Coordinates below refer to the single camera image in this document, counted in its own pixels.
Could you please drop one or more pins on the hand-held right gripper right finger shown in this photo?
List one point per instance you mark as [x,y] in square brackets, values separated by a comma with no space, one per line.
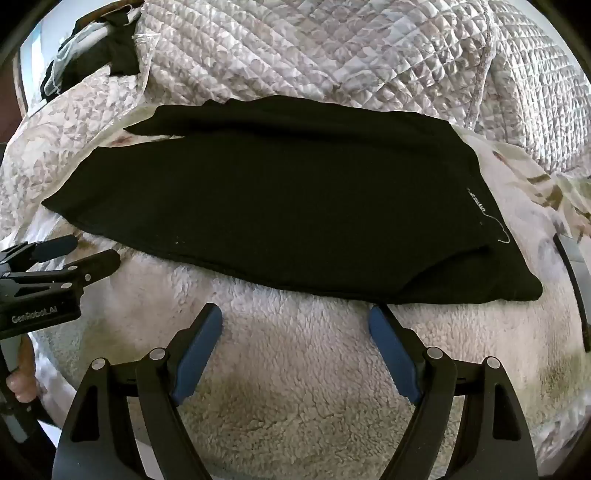
[392,353]

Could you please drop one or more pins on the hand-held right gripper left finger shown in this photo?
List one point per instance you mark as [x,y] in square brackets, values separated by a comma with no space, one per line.
[196,355]

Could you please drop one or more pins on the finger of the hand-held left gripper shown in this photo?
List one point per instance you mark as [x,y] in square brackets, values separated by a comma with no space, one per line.
[51,247]
[87,267]

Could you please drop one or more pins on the black pants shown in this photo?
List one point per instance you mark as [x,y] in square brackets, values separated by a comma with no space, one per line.
[286,198]

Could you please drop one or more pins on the person's left hand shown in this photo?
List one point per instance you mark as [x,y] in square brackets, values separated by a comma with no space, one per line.
[23,385]

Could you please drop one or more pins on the white fleece floral blanket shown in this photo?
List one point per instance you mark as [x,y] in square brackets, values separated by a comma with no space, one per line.
[300,378]

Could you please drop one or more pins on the pile of dark clothes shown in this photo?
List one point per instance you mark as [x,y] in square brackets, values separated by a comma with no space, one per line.
[101,50]

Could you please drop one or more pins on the quilted floral bedspread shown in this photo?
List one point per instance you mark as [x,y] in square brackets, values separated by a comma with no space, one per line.
[323,50]

